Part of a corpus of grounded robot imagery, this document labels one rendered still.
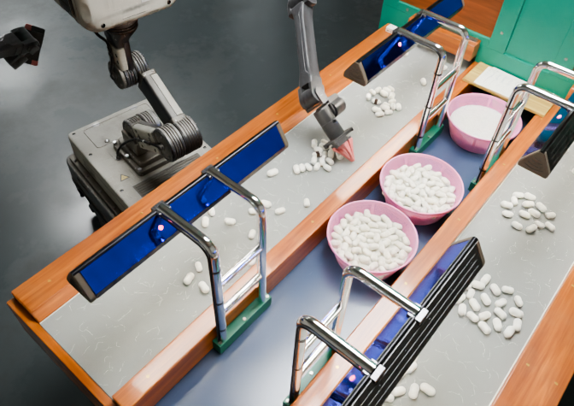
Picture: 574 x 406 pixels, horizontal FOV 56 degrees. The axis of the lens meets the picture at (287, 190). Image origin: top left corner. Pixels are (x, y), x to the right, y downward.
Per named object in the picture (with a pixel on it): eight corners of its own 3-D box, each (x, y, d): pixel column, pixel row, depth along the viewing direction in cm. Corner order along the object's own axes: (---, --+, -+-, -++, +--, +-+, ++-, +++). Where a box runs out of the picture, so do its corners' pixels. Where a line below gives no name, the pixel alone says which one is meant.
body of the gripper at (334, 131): (355, 131, 180) (343, 112, 179) (336, 145, 175) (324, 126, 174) (343, 136, 186) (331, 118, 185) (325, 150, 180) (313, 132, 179)
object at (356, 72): (342, 76, 164) (345, 55, 159) (443, 1, 197) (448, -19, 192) (364, 87, 161) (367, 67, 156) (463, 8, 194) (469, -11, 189)
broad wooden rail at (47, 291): (32, 326, 156) (9, 291, 142) (380, 58, 252) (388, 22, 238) (56, 351, 151) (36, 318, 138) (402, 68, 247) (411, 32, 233)
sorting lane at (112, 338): (40, 327, 141) (38, 323, 139) (409, 42, 237) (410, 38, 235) (114, 403, 128) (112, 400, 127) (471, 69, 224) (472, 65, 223)
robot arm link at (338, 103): (296, 100, 180) (313, 89, 174) (314, 87, 188) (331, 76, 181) (317, 130, 181) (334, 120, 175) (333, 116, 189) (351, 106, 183)
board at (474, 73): (461, 80, 211) (462, 78, 211) (479, 63, 219) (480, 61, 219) (542, 118, 198) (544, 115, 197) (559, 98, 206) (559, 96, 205)
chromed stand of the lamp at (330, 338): (282, 408, 134) (288, 317, 101) (330, 350, 144) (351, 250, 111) (344, 461, 126) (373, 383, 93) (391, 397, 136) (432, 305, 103)
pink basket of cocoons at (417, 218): (366, 220, 175) (371, 200, 168) (384, 164, 192) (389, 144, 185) (450, 243, 169) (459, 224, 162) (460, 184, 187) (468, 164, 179)
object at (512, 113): (467, 190, 185) (512, 82, 152) (493, 159, 195) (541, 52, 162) (519, 218, 177) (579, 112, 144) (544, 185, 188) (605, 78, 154)
